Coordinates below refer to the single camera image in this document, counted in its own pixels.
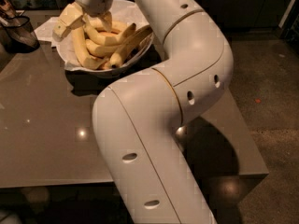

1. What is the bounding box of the top back banana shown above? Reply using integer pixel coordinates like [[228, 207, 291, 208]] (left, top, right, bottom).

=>
[[90, 18, 127, 33]]

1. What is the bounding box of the white paper bowl liner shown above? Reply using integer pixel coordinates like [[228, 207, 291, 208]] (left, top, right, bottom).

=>
[[55, 0, 155, 73]]

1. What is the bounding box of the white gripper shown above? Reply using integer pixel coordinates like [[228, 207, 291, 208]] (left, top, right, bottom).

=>
[[52, 0, 113, 41]]

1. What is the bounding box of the white bowl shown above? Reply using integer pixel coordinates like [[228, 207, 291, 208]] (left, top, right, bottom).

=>
[[55, 0, 155, 79]]

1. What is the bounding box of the bottom bruised banana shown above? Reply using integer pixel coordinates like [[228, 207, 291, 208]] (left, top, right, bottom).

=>
[[99, 61, 111, 70]]

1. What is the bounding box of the lower middle banana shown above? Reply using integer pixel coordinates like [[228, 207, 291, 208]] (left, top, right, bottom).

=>
[[85, 39, 119, 57]]

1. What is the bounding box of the upper middle banana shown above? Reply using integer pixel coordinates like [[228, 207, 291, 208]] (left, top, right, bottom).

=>
[[83, 23, 136, 46]]

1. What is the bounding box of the white paper sheet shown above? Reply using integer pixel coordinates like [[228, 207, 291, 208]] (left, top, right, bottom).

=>
[[35, 17, 61, 42]]

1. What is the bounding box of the long banana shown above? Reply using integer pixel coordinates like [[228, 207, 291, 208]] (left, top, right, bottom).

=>
[[71, 26, 107, 70]]

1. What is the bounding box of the dark mesh basket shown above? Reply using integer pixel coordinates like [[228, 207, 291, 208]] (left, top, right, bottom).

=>
[[1, 16, 39, 53]]

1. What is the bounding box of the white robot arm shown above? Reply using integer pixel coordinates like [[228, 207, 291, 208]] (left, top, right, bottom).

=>
[[93, 0, 234, 224]]

